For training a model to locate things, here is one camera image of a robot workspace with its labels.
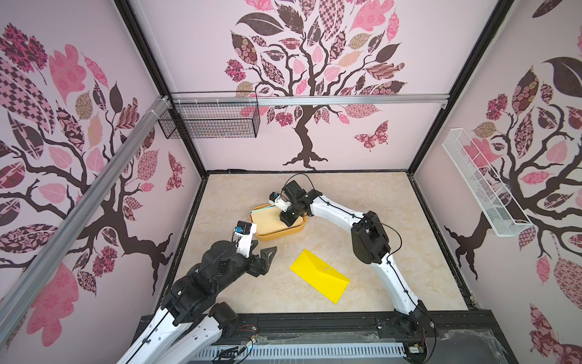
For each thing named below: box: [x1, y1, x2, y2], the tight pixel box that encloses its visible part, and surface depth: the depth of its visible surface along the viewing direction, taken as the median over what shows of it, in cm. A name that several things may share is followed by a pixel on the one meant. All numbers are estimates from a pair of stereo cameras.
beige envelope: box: [250, 204, 304, 236], surface depth 97 cm
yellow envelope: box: [289, 248, 351, 305], surface depth 87 cm
